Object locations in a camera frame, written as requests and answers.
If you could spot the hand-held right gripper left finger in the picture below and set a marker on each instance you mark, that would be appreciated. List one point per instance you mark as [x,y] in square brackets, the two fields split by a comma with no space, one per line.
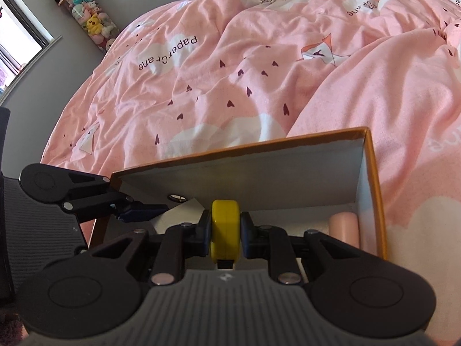
[206,238]

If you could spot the pink printed blanket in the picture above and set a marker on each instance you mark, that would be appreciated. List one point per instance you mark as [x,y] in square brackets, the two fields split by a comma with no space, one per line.
[252,79]

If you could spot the orange cardboard box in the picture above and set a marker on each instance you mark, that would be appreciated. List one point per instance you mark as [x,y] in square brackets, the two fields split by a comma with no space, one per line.
[376,205]

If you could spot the white cream tube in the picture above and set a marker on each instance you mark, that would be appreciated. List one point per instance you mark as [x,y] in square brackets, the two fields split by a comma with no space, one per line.
[180,216]

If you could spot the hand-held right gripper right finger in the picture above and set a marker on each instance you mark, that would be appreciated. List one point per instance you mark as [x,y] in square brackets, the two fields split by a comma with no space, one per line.
[245,238]

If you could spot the pink selfie stick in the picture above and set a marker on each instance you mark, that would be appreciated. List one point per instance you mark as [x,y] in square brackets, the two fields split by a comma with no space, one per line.
[344,229]

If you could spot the stack of plush toys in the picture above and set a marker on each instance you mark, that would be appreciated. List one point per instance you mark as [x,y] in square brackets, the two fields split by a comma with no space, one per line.
[90,18]

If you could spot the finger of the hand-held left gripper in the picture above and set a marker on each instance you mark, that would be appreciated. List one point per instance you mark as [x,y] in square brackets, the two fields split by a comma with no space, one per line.
[144,213]

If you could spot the window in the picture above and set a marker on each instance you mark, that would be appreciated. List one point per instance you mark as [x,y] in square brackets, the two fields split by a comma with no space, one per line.
[18,36]

